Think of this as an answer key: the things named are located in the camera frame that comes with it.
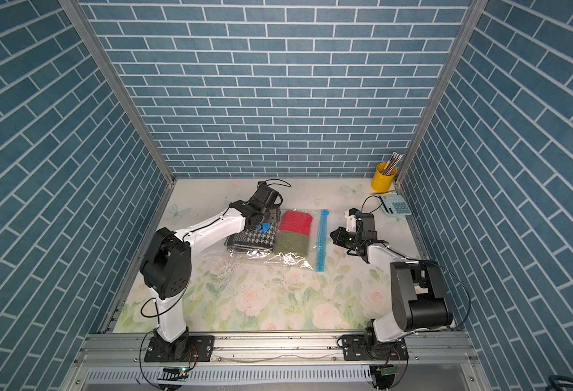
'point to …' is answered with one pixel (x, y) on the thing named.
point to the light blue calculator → (395, 204)
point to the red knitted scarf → (295, 221)
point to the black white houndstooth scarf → (262, 235)
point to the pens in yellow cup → (391, 164)
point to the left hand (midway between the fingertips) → (276, 212)
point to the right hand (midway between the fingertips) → (334, 234)
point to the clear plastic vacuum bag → (317, 250)
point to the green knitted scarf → (290, 242)
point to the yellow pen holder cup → (380, 182)
